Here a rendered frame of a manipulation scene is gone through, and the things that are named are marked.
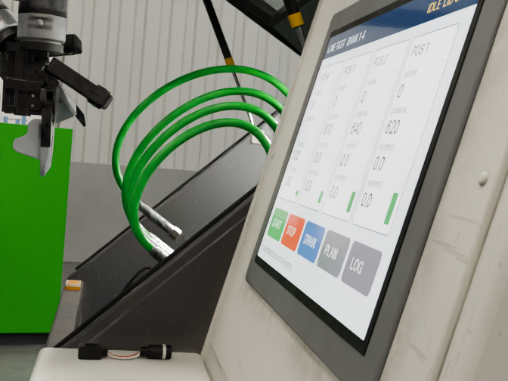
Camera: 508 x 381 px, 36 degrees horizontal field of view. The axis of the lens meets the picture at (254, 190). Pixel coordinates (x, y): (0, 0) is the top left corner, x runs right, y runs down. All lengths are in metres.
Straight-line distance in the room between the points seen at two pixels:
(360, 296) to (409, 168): 0.10
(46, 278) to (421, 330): 4.33
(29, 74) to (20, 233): 3.43
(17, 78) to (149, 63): 6.67
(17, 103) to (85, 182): 6.61
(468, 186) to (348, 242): 0.17
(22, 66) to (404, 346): 0.92
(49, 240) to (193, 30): 3.90
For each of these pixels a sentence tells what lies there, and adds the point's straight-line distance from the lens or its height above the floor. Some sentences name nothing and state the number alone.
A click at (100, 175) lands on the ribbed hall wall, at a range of 7.87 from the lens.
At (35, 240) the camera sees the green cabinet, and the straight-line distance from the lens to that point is 4.70.
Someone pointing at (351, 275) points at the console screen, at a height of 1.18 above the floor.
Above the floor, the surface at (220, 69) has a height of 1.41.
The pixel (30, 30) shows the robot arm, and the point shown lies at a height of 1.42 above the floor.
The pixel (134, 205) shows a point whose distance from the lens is 1.18.
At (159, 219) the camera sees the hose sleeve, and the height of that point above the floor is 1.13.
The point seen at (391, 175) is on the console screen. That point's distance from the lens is 0.59.
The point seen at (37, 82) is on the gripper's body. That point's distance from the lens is 1.27.
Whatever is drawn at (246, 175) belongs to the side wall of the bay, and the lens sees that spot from 1.76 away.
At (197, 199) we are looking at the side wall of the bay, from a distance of 1.75.
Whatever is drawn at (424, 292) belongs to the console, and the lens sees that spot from 0.49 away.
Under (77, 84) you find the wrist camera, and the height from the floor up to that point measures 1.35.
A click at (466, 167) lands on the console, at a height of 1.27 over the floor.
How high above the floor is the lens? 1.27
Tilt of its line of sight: 3 degrees down
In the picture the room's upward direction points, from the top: 5 degrees clockwise
